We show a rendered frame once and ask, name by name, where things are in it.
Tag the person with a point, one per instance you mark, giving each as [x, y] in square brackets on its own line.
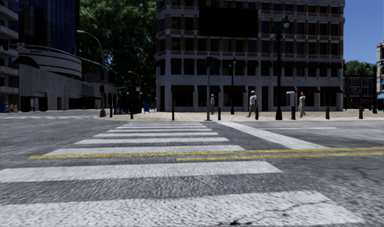
[253, 102]
[212, 102]
[302, 102]

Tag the traffic light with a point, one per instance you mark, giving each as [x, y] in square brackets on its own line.
[208, 92]
[102, 107]

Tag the black street lamp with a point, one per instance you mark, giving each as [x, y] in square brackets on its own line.
[279, 77]
[232, 89]

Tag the blue letter box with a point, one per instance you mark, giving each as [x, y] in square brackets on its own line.
[146, 108]

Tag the grey street lamp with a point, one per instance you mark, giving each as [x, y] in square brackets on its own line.
[137, 77]

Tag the trees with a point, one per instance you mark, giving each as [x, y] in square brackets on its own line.
[123, 26]
[358, 68]

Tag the brown brick and stone building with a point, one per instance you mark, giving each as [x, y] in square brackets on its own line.
[300, 77]

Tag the pale concrete building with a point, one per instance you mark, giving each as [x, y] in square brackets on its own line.
[51, 83]

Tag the red brick building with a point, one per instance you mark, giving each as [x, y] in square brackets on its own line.
[358, 90]

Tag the glass tower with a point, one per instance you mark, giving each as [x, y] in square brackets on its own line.
[48, 17]

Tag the pale stone building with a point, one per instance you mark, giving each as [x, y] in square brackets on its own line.
[380, 68]

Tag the pale balconied building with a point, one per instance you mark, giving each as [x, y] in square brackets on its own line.
[7, 32]

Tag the short dark post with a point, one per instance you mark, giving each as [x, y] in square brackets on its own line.
[173, 114]
[360, 112]
[131, 113]
[111, 111]
[219, 113]
[256, 113]
[327, 113]

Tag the white box on a post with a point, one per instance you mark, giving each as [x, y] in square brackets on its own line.
[292, 99]

